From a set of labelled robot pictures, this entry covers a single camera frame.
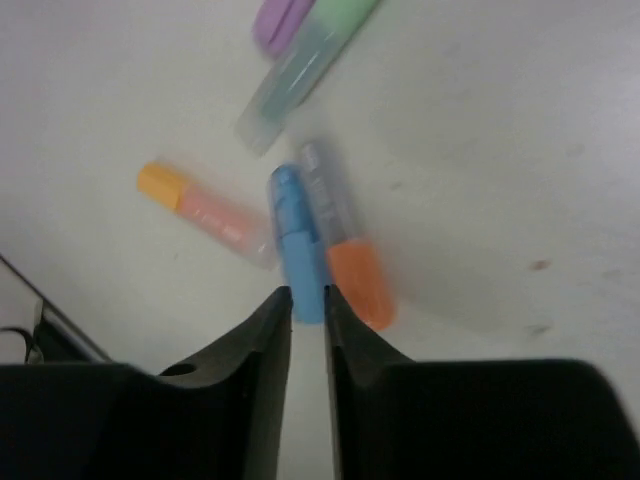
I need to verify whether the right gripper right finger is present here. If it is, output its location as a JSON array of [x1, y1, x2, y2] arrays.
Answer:
[[325, 286, 639, 479]]

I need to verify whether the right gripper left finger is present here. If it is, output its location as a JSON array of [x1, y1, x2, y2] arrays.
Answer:
[[1, 287, 292, 479]]

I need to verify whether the orange pastel highlighter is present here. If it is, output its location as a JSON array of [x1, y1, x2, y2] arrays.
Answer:
[[299, 139, 396, 331]]

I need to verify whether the yellow pink pastel highlighter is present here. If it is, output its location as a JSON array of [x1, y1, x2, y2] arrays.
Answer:
[[136, 161, 277, 270]]

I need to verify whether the blue pastel highlighter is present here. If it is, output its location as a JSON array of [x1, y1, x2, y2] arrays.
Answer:
[[269, 164, 330, 325]]

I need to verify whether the green pastel highlighter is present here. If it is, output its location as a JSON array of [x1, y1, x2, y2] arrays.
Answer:
[[237, 1, 378, 156]]

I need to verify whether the purple pastel highlighter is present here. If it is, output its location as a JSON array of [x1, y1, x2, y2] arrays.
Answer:
[[252, 0, 315, 59]]

